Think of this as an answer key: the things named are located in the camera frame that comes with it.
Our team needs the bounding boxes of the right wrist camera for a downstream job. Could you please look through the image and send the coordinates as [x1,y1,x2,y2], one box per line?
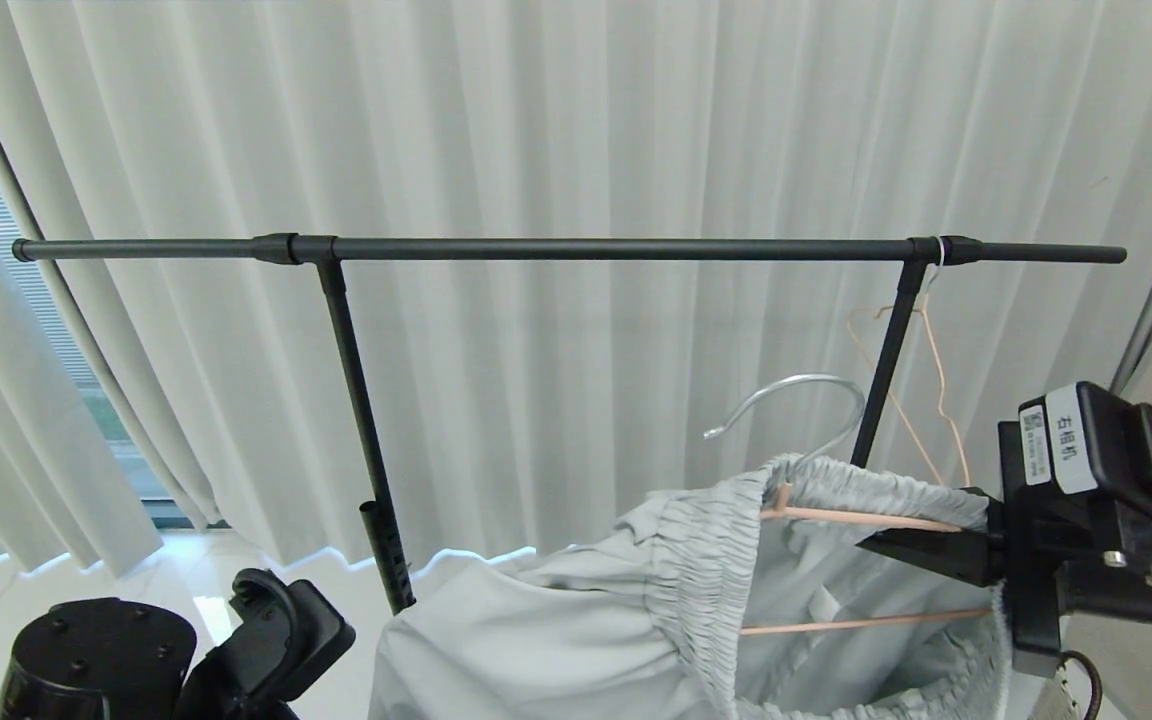
[1044,380,1152,523]

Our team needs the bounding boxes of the black cable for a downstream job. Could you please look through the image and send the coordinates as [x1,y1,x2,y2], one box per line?
[1058,649,1104,720]

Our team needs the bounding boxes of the black clothes rack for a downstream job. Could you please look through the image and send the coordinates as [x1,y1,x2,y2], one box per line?
[12,233,1128,615]

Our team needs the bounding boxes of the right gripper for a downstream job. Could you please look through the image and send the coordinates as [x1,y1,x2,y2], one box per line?
[855,405,1152,679]

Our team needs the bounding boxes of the pink clothes hanger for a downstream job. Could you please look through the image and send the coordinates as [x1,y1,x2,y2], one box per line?
[703,374,995,637]
[844,268,973,491]

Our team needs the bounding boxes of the pale grey shorts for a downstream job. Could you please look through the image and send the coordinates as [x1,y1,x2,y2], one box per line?
[368,453,1015,720]

